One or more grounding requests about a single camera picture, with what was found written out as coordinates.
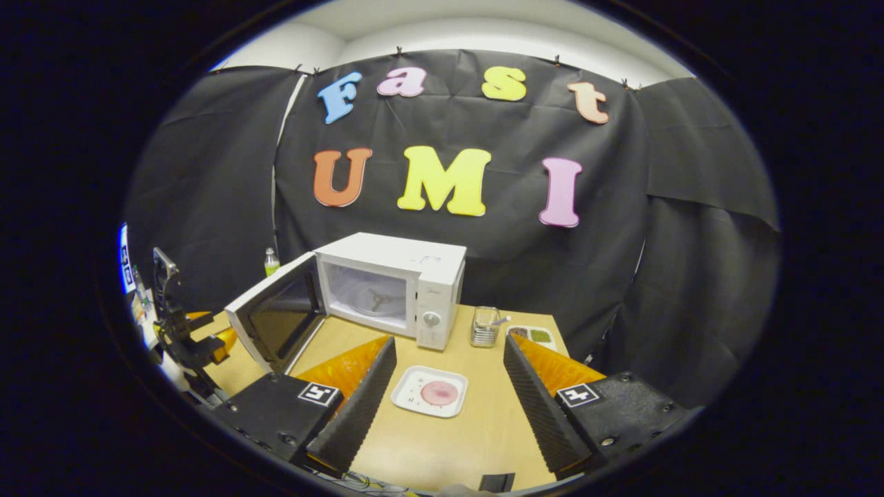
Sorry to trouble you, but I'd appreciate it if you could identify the white divided snack tray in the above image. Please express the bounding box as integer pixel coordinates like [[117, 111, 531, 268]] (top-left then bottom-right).
[[506, 325, 557, 352]]

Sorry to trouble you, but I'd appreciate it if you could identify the black backdrop cloth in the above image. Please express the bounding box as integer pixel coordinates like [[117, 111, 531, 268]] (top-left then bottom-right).
[[124, 50, 781, 408]]

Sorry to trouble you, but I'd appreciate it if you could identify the pink round meat slice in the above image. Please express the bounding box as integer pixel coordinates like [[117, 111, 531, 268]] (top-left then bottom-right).
[[421, 380, 460, 407]]

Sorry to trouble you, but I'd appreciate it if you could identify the white square food plate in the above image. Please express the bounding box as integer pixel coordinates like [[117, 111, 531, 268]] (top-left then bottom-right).
[[390, 366, 469, 419]]

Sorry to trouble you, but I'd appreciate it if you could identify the white microwave oven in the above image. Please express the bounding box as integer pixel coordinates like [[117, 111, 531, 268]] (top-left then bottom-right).
[[224, 233, 468, 373]]

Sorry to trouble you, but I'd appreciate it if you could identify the blue and white sign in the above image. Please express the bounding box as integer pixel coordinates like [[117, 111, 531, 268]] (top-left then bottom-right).
[[119, 222, 136, 294]]

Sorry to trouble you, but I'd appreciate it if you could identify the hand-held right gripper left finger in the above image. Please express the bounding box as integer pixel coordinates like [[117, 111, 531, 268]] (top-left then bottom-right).
[[211, 336, 398, 477]]

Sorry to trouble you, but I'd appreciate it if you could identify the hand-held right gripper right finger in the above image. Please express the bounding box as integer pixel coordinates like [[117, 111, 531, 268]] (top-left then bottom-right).
[[503, 334, 698, 482]]

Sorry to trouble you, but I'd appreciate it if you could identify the clear glass cup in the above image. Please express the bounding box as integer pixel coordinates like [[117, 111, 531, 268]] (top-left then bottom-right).
[[471, 306, 502, 348]]

